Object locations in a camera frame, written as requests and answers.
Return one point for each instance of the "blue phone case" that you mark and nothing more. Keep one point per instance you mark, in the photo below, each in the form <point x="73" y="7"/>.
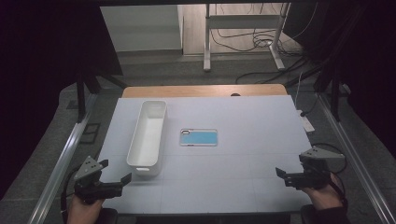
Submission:
<point x="199" y="137"/>

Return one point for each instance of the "wooden table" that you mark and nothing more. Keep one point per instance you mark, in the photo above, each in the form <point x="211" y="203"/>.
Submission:
<point x="186" y="90"/>

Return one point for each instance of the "person's left hand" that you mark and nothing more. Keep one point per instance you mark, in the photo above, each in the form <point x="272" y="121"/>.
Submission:
<point x="82" y="213"/>

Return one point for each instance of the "black curtain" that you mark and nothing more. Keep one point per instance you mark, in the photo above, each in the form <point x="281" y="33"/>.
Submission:
<point x="373" y="77"/>
<point x="37" y="77"/>

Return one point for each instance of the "white metal desk frame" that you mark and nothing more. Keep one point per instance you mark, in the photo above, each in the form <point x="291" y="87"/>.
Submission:
<point x="239" y="21"/>

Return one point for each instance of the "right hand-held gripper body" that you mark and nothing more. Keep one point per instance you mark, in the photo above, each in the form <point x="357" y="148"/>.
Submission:
<point x="311" y="182"/>

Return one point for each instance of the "white table cover board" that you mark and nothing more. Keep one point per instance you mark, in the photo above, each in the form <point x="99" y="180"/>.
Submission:
<point x="243" y="118"/>

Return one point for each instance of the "white power strip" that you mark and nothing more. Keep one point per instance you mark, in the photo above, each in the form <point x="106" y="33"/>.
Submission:
<point x="308" y="126"/>

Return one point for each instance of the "black floor plate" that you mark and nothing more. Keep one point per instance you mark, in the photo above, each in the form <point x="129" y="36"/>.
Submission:
<point x="90" y="133"/>

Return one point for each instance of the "aluminium rail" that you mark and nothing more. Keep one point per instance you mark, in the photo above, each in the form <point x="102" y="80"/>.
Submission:
<point x="62" y="158"/>
<point x="355" y="155"/>

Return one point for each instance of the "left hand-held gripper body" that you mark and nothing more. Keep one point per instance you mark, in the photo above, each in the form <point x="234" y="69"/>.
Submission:
<point x="93" y="188"/>

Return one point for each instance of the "black metal stand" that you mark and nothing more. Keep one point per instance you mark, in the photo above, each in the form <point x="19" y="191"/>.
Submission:
<point x="81" y="99"/>
<point x="335" y="99"/>

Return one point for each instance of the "person's right hand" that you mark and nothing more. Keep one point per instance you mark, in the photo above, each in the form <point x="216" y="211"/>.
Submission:
<point x="325" y="197"/>

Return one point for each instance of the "white plastic storage bin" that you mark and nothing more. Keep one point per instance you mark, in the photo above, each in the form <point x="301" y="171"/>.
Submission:
<point x="146" y="137"/>

